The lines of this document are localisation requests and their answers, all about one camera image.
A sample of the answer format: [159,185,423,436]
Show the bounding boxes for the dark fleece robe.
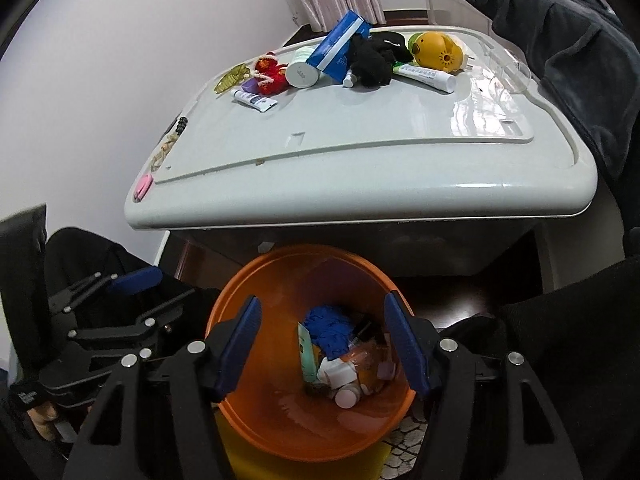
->
[447,0,640,211]

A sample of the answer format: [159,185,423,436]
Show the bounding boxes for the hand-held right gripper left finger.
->
[62,295,263,480]

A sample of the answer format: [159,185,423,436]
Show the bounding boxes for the green white toothpaste tube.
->
[391,61,457,93]

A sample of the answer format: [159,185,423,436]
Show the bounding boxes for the yellow hair claw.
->
[215,62,251,95]

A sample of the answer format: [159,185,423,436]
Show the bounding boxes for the white blue small tube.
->
[231,87,278,112]

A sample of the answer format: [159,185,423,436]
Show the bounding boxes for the white plastic storage box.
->
[124,24,599,281]

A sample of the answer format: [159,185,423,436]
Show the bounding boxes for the black cloth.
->
[346,31,408,88]

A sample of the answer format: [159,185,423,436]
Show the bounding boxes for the red plush toy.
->
[248,51,291,96]

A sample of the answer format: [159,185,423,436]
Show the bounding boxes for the clear plastic container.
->
[480,42,533,95]

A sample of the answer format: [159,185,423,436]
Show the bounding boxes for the beige rubber bands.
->
[150,132,181,171]

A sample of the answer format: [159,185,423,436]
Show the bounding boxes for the mint green box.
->
[297,322,321,386]

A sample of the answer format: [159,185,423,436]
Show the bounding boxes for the orange plastic bin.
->
[205,244,418,463]

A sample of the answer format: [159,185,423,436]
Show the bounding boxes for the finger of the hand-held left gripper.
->
[65,287,198,357]
[47,266,164,329]

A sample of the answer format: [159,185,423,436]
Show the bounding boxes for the patterned floor mat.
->
[385,412,431,480]

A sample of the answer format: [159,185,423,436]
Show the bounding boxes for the blue white striped box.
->
[306,10,372,82]

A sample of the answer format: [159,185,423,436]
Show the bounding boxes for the person's left hand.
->
[25,402,63,443]

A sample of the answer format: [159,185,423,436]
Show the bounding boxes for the yellow green bird toy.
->
[407,31,466,72]

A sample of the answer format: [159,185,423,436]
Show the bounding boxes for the white round jar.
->
[286,46,321,90]

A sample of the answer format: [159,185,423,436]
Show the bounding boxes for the blue cloth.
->
[303,305,358,361]

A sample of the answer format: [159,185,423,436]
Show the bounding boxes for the white tissue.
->
[317,357,358,388]

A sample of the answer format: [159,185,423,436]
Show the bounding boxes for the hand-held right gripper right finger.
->
[384,290,585,480]

